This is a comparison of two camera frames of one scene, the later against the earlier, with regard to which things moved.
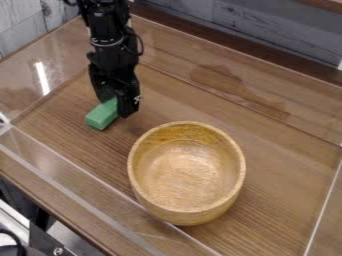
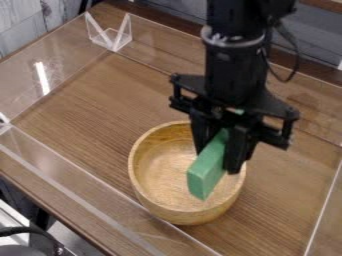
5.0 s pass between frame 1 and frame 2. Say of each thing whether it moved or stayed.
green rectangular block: moved
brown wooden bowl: stayed
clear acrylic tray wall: stayed
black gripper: moved
